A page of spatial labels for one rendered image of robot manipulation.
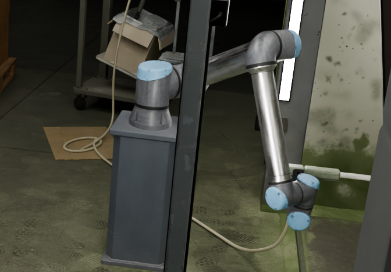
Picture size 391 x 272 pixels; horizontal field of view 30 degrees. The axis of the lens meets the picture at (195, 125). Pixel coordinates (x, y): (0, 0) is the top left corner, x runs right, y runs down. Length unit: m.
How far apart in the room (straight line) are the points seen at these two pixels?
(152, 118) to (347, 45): 1.18
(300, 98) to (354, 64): 0.32
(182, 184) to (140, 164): 1.24
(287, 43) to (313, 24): 0.97
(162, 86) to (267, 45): 0.59
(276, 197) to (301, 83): 1.21
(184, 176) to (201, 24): 0.40
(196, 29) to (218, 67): 1.24
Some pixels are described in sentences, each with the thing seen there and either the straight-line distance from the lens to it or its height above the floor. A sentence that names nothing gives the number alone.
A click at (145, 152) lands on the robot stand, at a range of 3.13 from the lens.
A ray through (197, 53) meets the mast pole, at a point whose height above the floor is 1.25.
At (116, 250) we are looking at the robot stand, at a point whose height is 0.07.
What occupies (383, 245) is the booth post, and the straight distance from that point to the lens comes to 0.96.
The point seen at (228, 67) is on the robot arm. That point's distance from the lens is 3.01.
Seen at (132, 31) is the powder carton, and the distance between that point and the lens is 5.21.
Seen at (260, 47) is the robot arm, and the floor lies 1.11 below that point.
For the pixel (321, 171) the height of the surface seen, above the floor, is 0.56.
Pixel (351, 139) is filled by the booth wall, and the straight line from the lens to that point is 3.94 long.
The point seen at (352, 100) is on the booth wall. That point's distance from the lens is 3.87.
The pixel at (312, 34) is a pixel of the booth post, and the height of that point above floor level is 1.01.
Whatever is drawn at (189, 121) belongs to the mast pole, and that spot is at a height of 1.07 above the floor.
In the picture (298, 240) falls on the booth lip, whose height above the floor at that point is 0.04.
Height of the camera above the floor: 1.63
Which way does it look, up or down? 18 degrees down
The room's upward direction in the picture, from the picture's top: 6 degrees clockwise
